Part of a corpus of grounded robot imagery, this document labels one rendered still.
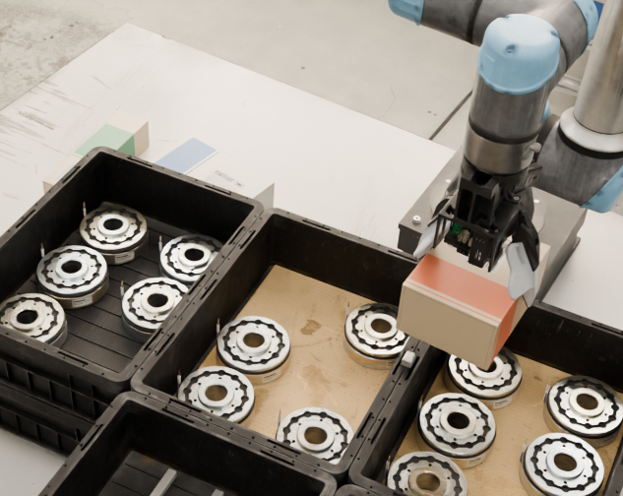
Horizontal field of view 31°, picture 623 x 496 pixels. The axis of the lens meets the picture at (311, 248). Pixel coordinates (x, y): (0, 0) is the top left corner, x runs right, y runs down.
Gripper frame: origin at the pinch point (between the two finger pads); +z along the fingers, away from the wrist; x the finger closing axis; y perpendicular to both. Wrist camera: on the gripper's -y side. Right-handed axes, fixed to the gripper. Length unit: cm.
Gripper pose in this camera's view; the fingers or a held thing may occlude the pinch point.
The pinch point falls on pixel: (475, 278)
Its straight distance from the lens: 136.9
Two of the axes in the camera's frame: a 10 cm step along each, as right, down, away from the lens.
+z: -0.6, 7.3, 6.8
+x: 8.6, 3.9, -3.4
